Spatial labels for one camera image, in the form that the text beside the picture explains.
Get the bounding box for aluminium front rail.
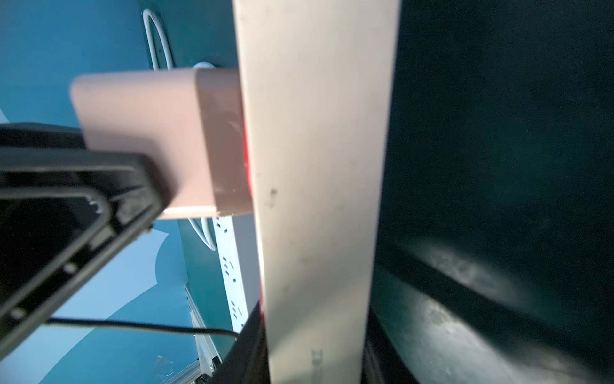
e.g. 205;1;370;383
166;284;222;383

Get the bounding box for beige wooden power strip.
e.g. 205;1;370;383
233;1;401;383

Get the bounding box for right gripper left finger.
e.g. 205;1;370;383
206;302;270;384

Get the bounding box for pink charger beige strip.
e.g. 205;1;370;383
70;68;253;219

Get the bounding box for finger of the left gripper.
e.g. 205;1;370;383
1;123;168;356

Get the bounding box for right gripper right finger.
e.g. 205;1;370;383
361;308;418;384

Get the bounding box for white power cable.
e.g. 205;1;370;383
141;8;219;252

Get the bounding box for white power strip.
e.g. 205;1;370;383
212;214;260;333

